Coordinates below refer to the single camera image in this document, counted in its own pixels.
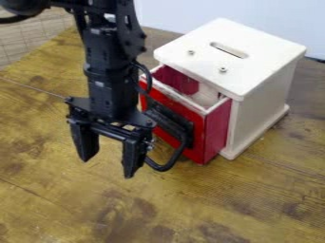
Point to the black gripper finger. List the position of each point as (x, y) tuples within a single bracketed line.
[(132, 156), (85, 141)]

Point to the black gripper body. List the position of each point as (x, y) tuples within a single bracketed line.
[(131, 126)]

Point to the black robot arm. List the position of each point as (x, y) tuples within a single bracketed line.
[(114, 41)]

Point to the black drawer handle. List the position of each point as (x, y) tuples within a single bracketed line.
[(176, 126)]

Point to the white wooden cabinet box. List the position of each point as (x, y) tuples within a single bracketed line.
[(247, 65)]

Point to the red drawer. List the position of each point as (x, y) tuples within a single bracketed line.
[(200, 105)]

